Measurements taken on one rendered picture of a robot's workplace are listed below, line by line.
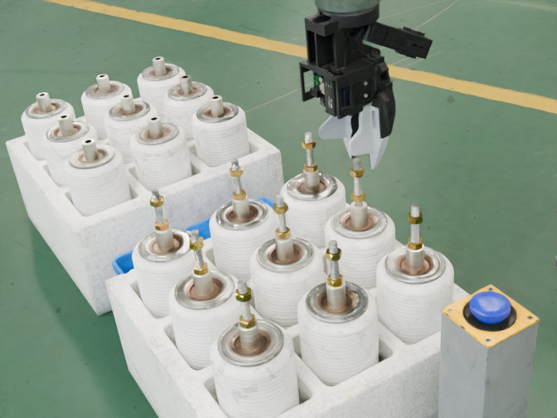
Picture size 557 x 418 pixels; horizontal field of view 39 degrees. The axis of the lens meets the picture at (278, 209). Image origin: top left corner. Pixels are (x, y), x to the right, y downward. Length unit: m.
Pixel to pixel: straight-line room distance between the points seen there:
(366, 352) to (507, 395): 0.17
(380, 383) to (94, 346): 0.55
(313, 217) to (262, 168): 0.29
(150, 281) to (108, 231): 0.27
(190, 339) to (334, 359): 0.18
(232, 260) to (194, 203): 0.27
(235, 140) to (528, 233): 0.56
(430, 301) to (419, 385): 0.11
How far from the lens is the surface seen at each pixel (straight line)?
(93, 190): 1.32
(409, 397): 1.01
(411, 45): 0.99
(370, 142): 0.99
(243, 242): 1.09
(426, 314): 1.00
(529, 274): 1.41
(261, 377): 0.88
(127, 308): 1.11
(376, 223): 1.08
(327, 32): 0.91
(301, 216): 1.14
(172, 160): 1.35
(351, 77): 0.93
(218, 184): 1.37
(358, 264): 1.07
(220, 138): 1.38
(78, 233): 1.30
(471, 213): 1.55
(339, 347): 0.94
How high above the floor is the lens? 0.87
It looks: 33 degrees down
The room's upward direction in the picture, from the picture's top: 6 degrees counter-clockwise
